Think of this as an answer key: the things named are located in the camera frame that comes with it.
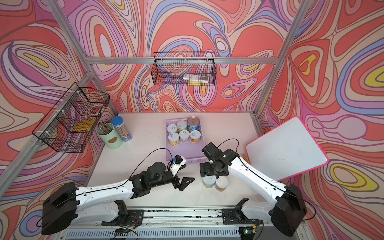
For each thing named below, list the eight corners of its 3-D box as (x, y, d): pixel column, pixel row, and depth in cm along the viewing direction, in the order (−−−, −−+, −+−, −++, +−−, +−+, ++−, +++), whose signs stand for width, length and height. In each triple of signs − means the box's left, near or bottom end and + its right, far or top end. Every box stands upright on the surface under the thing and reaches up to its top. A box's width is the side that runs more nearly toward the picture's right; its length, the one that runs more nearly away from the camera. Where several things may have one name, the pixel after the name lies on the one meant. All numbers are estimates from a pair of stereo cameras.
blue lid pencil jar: (121, 142, 104) (109, 124, 89) (124, 134, 109) (113, 116, 94) (130, 142, 104) (120, 124, 89) (133, 134, 109) (124, 116, 94)
